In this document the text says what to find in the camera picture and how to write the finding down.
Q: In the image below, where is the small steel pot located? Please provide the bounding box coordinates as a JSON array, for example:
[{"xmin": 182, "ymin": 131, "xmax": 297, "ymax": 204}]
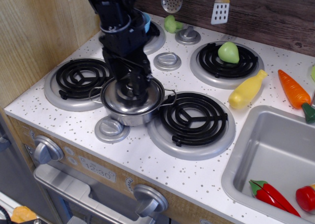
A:
[{"xmin": 89, "ymin": 76, "xmax": 177, "ymax": 126}]

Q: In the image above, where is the front right black burner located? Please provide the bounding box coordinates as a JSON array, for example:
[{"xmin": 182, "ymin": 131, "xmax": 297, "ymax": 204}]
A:
[{"xmin": 147, "ymin": 92, "xmax": 236, "ymax": 160}]

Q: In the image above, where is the red toy tomato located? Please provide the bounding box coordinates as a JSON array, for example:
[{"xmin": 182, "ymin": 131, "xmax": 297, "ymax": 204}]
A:
[{"xmin": 295, "ymin": 184, "xmax": 315, "ymax": 212}]

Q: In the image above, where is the left silver oven knob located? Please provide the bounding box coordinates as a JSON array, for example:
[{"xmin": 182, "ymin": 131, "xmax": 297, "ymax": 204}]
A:
[{"xmin": 34, "ymin": 135, "xmax": 64, "ymax": 164}]

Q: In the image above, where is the silver oven knob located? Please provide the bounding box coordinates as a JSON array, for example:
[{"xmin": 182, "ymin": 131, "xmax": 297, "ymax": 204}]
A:
[
  {"xmin": 133, "ymin": 184, "xmax": 169, "ymax": 218},
  {"xmin": 34, "ymin": 135, "xmax": 64, "ymax": 164}
]

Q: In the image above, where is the green toy pear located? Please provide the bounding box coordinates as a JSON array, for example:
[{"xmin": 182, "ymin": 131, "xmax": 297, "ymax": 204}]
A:
[{"xmin": 218, "ymin": 42, "xmax": 240, "ymax": 64}]

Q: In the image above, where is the hanging round metal skimmer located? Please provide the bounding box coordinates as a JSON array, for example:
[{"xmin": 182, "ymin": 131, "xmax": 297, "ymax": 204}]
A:
[{"xmin": 161, "ymin": 0, "xmax": 183, "ymax": 14}]

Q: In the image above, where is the black cable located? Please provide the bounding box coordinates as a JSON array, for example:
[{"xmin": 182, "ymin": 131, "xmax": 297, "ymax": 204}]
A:
[{"xmin": 0, "ymin": 204, "xmax": 12, "ymax": 224}]

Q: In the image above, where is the silver stovetop knob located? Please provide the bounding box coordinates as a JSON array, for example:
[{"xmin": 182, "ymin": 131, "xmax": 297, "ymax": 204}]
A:
[
  {"xmin": 94, "ymin": 116, "xmax": 130, "ymax": 143},
  {"xmin": 153, "ymin": 52, "xmax": 182, "ymax": 71},
  {"xmin": 175, "ymin": 26, "xmax": 201, "ymax": 45}
]

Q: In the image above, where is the yellow toy squash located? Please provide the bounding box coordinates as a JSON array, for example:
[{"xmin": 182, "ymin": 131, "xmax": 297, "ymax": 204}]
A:
[{"xmin": 228, "ymin": 70, "xmax": 268, "ymax": 109}]

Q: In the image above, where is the green toy broccoli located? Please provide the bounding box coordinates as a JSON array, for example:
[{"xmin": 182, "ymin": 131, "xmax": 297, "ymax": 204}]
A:
[{"xmin": 164, "ymin": 15, "xmax": 183, "ymax": 33}]

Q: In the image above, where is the hanging metal slotted spatula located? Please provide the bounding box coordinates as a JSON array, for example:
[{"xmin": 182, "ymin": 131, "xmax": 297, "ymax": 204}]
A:
[{"xmin": 211, "ymin": 0, "xmax": 230, "ymax": 25}]

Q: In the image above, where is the silver oven door handle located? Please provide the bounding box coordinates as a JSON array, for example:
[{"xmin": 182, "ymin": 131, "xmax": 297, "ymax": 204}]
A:
[{"xmin": 34, "ymin": 164, "xmax": 156, "ymax": 224}]

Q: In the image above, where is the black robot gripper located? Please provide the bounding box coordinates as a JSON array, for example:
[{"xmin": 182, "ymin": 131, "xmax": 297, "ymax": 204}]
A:
[{"xmin": 99, "ymin": 11, "xmax": 151, "ymax": 96}]

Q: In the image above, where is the back silver stovetop knob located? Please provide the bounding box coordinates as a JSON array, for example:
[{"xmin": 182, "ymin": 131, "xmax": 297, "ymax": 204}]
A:
[{"xmin": 175, "ymin": 26, "xmax": 201, "ymax": 45}]

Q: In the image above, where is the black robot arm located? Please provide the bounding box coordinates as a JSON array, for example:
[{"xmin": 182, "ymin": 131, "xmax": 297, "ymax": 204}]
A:
[{"xmin": 88, "ymin": 0, "xmax": 151, "ymax": 96}]

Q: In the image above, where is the light green toy at edge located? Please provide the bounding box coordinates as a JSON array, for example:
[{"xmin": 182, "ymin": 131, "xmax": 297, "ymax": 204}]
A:
[{"xmin": 310, "ymin": 65, "xmax": 315, "ymax": 81}]

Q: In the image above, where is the red toy chili pepper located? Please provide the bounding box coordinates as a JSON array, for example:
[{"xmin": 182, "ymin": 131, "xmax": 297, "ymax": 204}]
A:
[{"xmin": 249, "ymin": 180, "xmax": 301, "ymax": 217}]

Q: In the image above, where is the steel pot lid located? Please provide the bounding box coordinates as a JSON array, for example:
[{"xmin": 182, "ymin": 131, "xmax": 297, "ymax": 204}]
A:
[{"xmin": 101, "ymin": 78, "xmax": 165, "ymax": 116}]

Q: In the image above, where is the middle silver stovetop knob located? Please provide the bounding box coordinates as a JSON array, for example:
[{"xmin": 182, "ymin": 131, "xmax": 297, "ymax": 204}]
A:
[{"xmin": 153, "ymin": 52, "xmax": 182, "ymax": 71}]

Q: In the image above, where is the orange toy carrot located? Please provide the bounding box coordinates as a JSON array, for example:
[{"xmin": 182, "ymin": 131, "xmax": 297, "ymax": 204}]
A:
[{"xmin": 278, "ymin": 69, "xmax": 315, "ymax": 124}]

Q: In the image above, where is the orange toy on floor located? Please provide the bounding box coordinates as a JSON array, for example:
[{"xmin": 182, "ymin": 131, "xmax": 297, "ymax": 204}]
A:
[{"xmin": 11, "ymin": 206, "xmax": 37, "ymax": 224}]

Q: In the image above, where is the front silver stovetop knob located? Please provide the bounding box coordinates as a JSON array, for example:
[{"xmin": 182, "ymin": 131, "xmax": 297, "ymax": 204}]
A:
[{"xmin": 94, "ymin": 116, "xmax": 130, "ymax": 143}]

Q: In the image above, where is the right silver oven knob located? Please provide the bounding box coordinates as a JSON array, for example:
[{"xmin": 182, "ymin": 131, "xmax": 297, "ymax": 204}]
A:
[{"xmin": 133, "ymin": 184, "xmax": 169, "ymax": 218}]

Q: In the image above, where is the back left black burner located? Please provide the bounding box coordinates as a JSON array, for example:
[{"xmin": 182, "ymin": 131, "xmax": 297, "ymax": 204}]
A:
[{"xmin": 143, "ymin": 22, "xmax": 166, "ymax": 55}]

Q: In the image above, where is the front left black burner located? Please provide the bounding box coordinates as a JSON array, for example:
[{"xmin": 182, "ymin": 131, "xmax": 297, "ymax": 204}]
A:
[{"xmin": 44, "ymin": 58, "xmax": 113, "ymax": 112}]

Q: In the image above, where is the silver toy sink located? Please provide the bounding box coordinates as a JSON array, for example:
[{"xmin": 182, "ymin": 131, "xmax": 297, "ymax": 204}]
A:
[{"xmin": 221, "ymin": 105, "xmax": 315, "ymax": 224}]

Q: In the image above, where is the blue plastic bowl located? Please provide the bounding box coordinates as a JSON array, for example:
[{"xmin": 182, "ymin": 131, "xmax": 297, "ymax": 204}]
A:
[{"xmin": 143, "ymin": 12, "xmax": 151, "ymax": 33}]

